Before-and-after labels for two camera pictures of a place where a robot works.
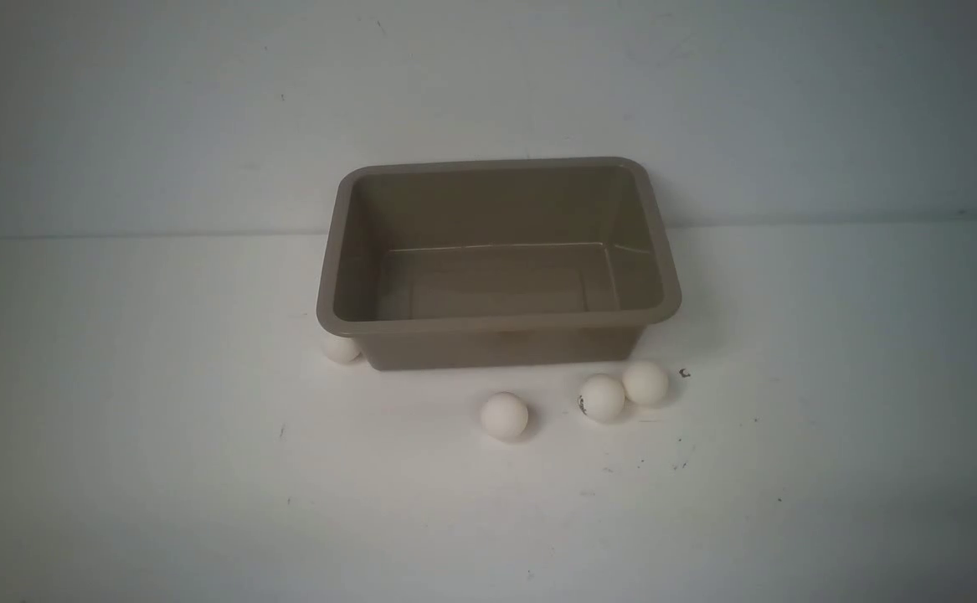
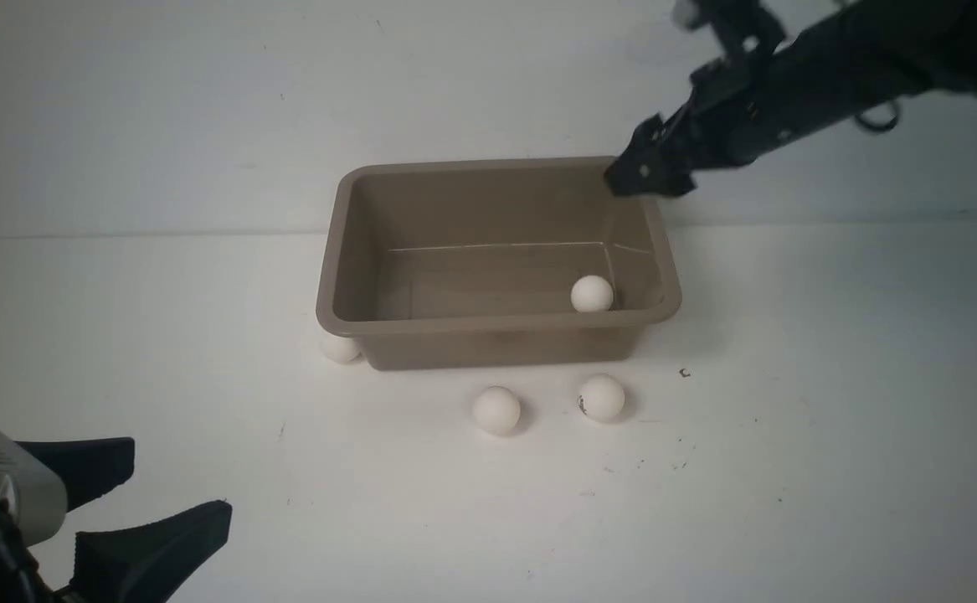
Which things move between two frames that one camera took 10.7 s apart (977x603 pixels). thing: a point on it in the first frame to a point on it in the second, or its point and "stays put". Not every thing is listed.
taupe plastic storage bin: (485, 263) stays put
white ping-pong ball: (645, 383) to (592, 294)
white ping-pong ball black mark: (601, 398) stays put
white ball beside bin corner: (341, 350) stays put
